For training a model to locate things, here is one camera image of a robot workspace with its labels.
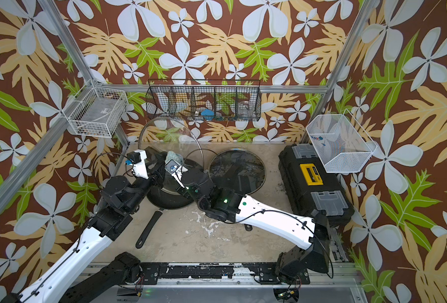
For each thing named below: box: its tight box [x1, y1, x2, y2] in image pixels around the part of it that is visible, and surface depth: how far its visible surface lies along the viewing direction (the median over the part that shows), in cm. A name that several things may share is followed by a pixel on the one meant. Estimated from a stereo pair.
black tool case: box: [277, 143, 355, 226], surface depth 84 cm
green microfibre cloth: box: [164, 150, 184, 166], surface depth 64 cm
